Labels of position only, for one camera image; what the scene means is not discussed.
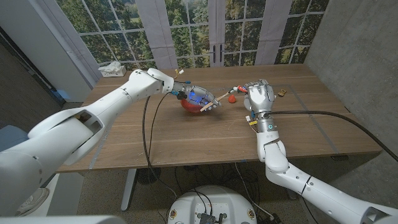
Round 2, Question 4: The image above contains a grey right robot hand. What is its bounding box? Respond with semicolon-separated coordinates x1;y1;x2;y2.
244;79;276;114

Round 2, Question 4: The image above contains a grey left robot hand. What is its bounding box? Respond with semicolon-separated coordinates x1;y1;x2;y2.
172;81;223;111

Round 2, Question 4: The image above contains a red bowl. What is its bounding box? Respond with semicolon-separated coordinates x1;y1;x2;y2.
181;98;206;114

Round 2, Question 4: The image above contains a wooden toothbrush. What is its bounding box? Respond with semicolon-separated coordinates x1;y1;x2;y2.
200;88;234;113

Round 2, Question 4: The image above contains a printed window backdrop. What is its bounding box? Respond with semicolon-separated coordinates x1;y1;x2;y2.
55;0;330;71

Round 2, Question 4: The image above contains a white power strip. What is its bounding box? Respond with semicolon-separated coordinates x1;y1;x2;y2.
101;65;127;78

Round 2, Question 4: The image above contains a crumpled white tissue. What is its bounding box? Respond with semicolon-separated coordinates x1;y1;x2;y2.
98;60;123;73

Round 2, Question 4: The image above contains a round black fan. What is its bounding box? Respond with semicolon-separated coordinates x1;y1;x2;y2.
136;167;162;186

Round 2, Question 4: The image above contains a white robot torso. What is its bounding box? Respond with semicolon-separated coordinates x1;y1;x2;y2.
167;185;257;224

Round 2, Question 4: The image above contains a white table leg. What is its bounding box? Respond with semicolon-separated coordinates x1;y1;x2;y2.
120;168;137;212

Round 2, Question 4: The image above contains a blue bin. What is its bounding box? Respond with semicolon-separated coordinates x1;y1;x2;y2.
0;124;32;152

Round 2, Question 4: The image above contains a white sneaker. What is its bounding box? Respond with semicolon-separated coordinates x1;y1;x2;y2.
15;187;50;217

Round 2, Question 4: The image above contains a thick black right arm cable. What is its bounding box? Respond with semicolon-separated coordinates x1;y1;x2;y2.
264;110;398;162

